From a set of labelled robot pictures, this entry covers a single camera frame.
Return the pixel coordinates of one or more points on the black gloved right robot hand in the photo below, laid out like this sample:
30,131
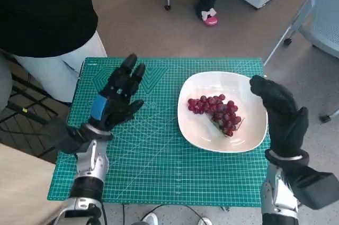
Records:
286,124

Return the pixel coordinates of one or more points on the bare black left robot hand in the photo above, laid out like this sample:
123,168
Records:
119,95

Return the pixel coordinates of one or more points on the red toy grape bunch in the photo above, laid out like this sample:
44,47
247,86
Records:
225,113

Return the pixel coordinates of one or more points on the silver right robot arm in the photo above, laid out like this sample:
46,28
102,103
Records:
278,196

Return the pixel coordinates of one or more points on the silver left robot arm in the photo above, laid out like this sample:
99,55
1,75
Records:
90,166

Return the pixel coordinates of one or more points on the white plate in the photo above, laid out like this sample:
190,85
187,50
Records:
201,129

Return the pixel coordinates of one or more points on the green cutting mat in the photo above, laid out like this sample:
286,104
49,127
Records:
159,161

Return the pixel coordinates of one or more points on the grey-blue chair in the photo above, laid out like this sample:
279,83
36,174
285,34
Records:
323,23

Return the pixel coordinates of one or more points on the white shoe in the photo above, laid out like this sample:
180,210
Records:
204,221
150,219

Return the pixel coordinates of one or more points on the light wooden desk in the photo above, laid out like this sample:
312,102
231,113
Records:
21,182

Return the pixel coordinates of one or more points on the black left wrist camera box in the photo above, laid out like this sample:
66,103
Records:
66,137

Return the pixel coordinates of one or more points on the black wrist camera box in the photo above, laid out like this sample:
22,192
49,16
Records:
66,137
315,188

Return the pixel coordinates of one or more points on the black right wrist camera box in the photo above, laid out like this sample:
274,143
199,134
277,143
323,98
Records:
315,188

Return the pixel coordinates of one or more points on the black metal frame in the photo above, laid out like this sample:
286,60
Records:
31,103

